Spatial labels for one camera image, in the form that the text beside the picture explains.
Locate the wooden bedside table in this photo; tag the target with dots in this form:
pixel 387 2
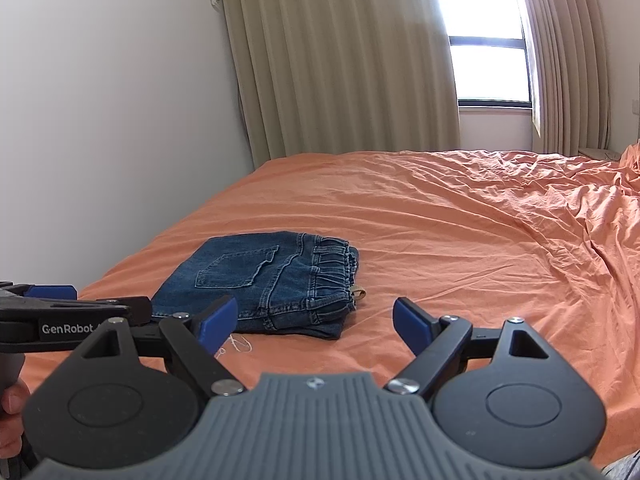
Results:
pixel 597 152

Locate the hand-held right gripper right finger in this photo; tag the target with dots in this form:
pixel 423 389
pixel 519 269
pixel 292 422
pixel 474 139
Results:
pixel 410 325

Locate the orange crumpled duvet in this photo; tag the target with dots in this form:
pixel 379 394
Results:
pixel 632 160

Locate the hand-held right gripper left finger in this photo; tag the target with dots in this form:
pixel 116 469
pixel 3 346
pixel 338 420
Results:
pixel 219 325

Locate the orange bed sheet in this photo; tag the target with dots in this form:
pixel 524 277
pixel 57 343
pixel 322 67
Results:
pixel 450 235

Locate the blue denim pants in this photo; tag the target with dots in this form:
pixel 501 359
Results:
pixel 240 270

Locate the black-framed window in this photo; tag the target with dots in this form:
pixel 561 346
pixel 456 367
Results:
pixel 487 70

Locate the narrow beige curtain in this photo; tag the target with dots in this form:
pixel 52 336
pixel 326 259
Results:
pixel 560 60

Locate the wide beige curtain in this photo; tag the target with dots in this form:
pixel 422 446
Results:
pixel 325 60

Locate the white loose thread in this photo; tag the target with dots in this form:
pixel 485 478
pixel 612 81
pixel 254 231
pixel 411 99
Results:
pixel 243 346

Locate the person's grey clothing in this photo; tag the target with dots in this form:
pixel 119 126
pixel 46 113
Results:
pixel 625 470

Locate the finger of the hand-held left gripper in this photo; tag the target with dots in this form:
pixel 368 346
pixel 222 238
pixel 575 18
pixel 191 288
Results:
pixel 50 291

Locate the person's left hand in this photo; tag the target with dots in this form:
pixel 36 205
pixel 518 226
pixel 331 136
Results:
pixel 9 405

